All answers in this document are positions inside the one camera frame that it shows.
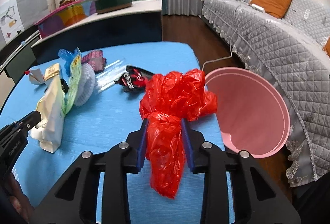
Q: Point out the orange cushion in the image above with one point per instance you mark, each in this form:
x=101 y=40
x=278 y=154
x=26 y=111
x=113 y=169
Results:
x=275 y=8
x=326 y=48

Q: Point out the dark green round box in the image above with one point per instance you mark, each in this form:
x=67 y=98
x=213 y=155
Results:
x=106 y=6

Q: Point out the gold tissue pack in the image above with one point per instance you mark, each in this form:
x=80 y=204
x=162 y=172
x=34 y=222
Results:
x=52 y=71

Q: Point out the blue plastic bag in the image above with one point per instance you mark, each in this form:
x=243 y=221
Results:
x=68 y=57

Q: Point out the dark tv cabinet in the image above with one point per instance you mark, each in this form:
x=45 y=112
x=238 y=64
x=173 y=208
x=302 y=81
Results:
x=16 y=58

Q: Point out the red plastic bag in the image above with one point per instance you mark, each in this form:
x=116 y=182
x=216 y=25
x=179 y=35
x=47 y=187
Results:
x=169 y=99

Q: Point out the black red snack wrapper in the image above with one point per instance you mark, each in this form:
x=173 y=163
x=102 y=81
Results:
x=134 y=79

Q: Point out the clear plastic wrapper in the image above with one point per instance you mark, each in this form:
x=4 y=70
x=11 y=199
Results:
x=110 y=75

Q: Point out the white power adapter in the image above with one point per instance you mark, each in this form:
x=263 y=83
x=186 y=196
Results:
x=258 y=8

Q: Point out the pink black patterned wrapper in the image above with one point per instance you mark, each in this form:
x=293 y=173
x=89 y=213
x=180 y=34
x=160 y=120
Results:
x=95 y=59

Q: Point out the person left hand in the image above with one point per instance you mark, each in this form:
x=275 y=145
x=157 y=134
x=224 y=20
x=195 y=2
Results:
x=19 y=200

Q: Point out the grey quilted sofa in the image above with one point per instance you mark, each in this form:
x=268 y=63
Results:
x=287 y=52

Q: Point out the torn red white carton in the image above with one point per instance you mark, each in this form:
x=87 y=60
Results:
x=35 y=76

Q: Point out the grey white wall poster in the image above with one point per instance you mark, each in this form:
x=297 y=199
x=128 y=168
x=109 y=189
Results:
x=18 y=15

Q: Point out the pink trash bin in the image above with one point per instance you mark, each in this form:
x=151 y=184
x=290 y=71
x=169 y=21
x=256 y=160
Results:
x=251 y=113

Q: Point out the black strap band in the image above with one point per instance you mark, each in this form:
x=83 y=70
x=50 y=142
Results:
x=64 y=86

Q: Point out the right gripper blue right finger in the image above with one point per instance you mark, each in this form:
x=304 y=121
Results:
x=188 y=148

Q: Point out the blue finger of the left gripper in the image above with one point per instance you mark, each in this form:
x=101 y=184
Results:
x=29 y=121

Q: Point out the green snack wrapper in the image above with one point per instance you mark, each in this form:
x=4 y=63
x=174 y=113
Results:
x=76 y=67

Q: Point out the colourful gift box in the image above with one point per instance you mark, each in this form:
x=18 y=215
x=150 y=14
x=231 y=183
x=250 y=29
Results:
x=65 y=16

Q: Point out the brown plush toy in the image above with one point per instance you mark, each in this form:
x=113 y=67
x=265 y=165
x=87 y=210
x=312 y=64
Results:
x=65 y=2

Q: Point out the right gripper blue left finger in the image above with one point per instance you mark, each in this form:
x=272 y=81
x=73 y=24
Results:
x=142 y=144

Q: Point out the white dark coffee table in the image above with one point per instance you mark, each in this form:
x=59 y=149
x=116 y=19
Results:
x=140 y=23

